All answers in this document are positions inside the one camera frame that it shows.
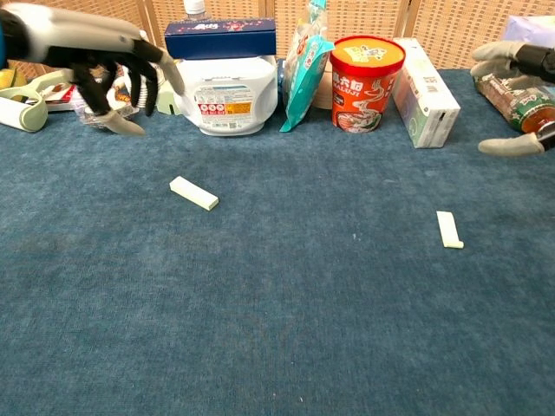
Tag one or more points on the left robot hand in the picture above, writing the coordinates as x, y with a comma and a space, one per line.
65, 39

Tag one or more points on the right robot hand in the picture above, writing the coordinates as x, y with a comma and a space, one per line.
503, 54

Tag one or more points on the single green sticky note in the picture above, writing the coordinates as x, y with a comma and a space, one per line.
448, 229

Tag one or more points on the green sticky note pad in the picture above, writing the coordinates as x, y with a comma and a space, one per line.
193, 193

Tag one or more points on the white blue soft pack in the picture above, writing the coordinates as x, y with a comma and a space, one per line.
531, 30

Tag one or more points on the green tea bottle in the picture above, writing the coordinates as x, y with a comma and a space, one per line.
516, 104

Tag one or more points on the red white small box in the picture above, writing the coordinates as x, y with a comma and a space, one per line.
58, 95

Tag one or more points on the clear purple plastic box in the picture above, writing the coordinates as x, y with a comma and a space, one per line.
78, 102

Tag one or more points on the wicker folding screen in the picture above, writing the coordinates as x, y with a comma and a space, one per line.
442, 21

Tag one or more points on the yellow sponge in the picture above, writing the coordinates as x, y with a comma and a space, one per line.
8, 80

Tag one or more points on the small brown snack packet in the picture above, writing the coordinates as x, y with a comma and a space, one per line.
120, 93

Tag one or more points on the green white lint roller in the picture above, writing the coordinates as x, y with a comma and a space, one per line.
27, 118

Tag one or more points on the white long tissue box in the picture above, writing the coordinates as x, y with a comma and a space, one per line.
427, 99

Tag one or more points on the white paper cup stack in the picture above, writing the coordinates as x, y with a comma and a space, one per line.
147, 93

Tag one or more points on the pale green holder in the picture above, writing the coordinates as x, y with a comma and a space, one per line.
167, 104

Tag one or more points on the clear water bottle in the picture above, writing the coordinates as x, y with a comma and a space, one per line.
195, 8

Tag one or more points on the red instant noodle cup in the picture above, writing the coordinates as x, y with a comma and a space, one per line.
364, 86

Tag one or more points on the navy blue long box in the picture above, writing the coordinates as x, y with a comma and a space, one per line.
217, 43

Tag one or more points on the teal snack bag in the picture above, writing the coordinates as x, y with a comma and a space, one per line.
303, 78

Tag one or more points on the blue small pack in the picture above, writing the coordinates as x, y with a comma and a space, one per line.
281, 78

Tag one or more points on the blue tablecloth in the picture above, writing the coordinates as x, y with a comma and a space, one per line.
277, 281

